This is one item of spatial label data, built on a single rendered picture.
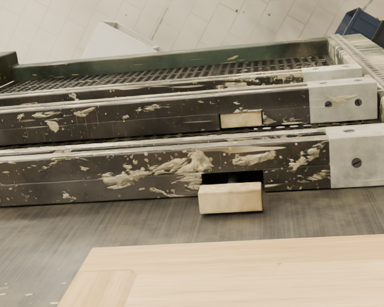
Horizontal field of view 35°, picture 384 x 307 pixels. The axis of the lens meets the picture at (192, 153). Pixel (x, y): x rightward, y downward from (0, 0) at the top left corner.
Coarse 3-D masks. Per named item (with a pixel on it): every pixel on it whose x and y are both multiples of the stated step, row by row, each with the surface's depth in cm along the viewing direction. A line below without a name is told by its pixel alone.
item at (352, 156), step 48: (96, 144) 89; (144, 144) 87; (192, 144) 84; (240, 144) 82; (288, 144) 81; (336, 144) 80; (0, 192) 87; (48, 192) 87; (96, 192) 86; (144, 192) 85; (192, 192) 84
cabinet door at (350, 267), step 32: (96, 256) 65; (128, 256) 64; (160, 256) 63; (192, 256) 62; (224, 256) 62; (256, 256) 61; (288, 256) 60; (320, 256) 59; (352, 256) 59; (96, 288) 58; (128, 288) 58; (160, 288) 57; (192, 288) 57; (224, 288) 56; (256, 288) 55; (288, 288) 55; (320, 288) 54; (352, 288) 54
